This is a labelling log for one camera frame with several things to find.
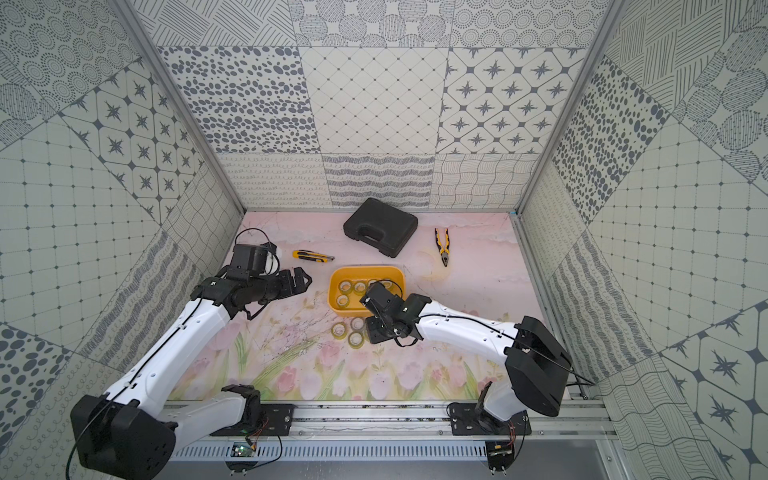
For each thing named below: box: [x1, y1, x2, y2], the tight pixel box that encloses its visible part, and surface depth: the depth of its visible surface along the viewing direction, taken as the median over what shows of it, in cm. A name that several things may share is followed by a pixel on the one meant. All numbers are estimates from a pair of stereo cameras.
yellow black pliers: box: [435, 228, 451, 267], surface depth 112 cm
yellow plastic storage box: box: [328, 265, 406, 316], surface depth 100 cm
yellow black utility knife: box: [292, 249, 335, 263], surface depth 107 cm
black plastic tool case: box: [343, 197, 419, 258], surface depth 111 cm
